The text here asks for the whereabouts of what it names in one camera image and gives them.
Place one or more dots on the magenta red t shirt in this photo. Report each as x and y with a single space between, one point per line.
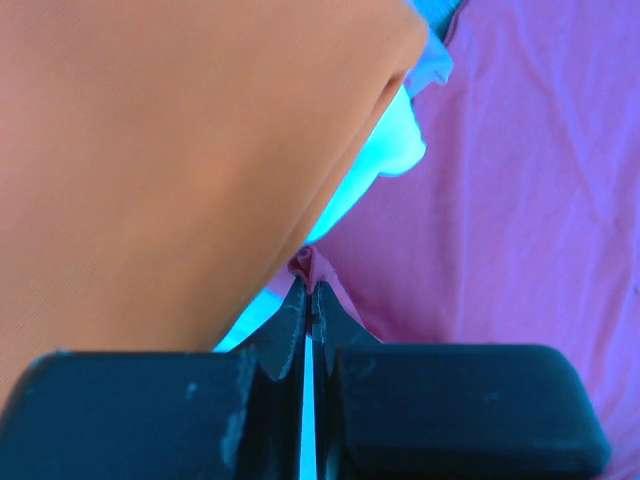
521 224

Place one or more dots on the orange folded t shirt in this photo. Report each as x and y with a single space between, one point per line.
161 160

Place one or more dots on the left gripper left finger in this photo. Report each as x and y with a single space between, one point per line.
108 415

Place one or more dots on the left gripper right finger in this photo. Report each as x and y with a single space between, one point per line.
445 411

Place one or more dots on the light pink folded t shirt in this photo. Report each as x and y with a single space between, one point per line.
434 66

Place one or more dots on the white folded t shirt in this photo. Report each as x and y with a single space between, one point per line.
393 148

